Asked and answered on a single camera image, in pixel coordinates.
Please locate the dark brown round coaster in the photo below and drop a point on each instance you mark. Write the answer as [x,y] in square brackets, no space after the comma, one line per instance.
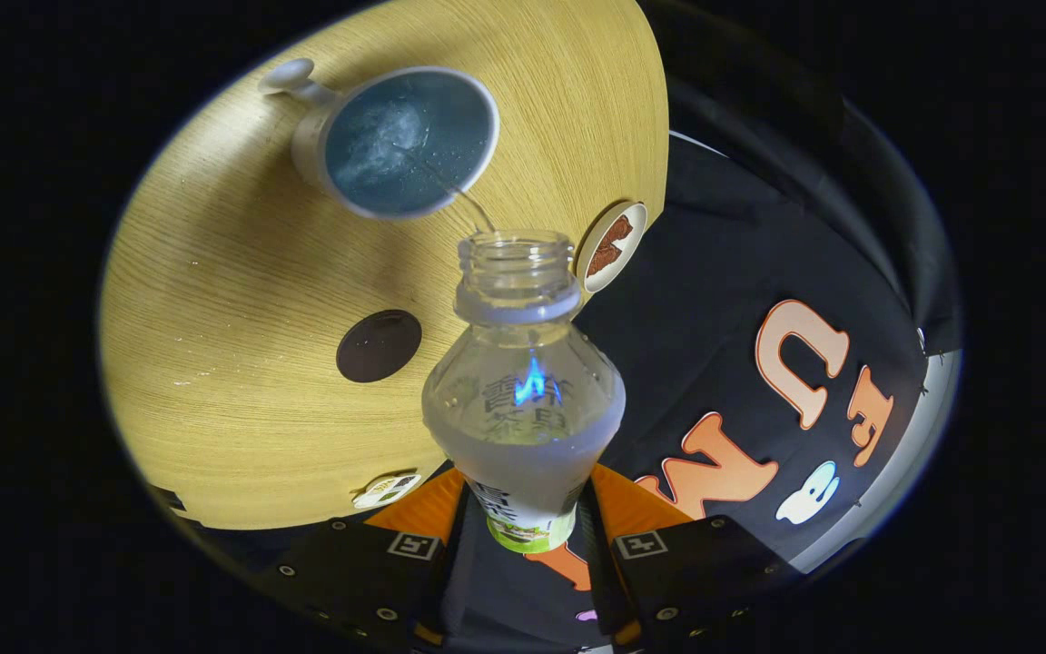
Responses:
[378,345]

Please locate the white divided bean dish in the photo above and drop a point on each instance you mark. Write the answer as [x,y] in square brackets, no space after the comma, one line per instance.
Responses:
[369,498]

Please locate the brown meat piece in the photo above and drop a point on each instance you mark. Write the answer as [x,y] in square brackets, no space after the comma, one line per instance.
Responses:
[620,232]
[602,259]

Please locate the round white plate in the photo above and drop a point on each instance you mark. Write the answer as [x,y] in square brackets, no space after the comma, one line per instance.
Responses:
[636,218]

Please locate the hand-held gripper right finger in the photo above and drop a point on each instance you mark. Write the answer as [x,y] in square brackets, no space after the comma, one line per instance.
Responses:
[602,572]

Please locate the wooden table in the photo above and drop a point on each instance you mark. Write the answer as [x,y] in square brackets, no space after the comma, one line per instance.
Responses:
[232,272]

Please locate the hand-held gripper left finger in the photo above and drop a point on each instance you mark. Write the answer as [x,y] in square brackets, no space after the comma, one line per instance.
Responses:
[453,581]

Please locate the clear plastic juice bottle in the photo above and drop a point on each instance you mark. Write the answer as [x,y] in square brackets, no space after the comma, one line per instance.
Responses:
[523,454]

